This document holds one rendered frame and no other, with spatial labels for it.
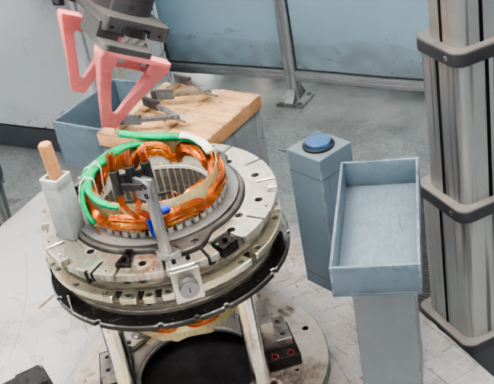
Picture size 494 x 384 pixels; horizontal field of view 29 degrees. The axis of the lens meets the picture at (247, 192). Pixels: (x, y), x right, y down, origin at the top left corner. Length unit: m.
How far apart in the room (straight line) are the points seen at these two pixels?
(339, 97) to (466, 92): 2.53
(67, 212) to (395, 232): 0.42
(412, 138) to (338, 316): 2.09
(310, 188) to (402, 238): 0.26
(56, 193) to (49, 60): 2.50
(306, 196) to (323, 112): 2.34
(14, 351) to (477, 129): 0.82
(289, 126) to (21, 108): 1.07
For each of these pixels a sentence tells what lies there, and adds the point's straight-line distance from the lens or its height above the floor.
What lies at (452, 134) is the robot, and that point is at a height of 1.04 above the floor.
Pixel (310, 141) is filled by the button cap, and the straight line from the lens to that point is 1.46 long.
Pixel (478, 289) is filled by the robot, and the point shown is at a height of 0.76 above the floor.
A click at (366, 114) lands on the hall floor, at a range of 3.76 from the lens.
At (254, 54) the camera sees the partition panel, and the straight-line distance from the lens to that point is 3.93.
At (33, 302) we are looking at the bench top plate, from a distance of 1.72.
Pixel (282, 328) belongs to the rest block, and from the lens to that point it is 1.43.
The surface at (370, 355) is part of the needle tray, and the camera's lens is 1.33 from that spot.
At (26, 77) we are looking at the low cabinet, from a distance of 3.83.
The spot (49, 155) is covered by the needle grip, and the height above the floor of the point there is 1.22.
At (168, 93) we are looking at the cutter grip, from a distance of 1.58.
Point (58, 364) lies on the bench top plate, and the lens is 1.57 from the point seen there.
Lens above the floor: 1.75
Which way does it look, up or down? 31 degrees down
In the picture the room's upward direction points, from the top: 11 degrees counter-clockwise
